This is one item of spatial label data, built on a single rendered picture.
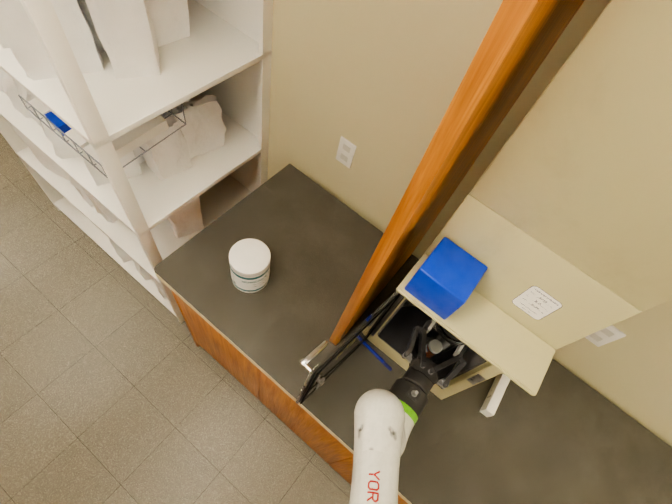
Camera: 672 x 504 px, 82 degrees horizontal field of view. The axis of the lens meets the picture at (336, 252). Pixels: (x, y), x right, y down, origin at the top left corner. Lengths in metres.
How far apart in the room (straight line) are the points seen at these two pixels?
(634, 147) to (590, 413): 1.20
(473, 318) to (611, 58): 0.49
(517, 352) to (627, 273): 0.25
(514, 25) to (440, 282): 0.42
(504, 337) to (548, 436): 0.74
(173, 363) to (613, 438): 1.94
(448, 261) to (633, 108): 0.36
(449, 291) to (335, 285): 0.74
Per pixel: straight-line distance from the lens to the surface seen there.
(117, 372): 2.36
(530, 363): 0.86
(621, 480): 1.68
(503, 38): 0.48
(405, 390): 1.02
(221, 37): 1.56
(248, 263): 1.24
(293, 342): 1.30
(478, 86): 0.51
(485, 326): 0.83
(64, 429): 2.38
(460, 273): 0.75
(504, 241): 0.74
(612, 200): 0.64
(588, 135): 0.60
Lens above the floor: 2.18
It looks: 58 degrees down
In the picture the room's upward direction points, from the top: 19 degrees clockwise
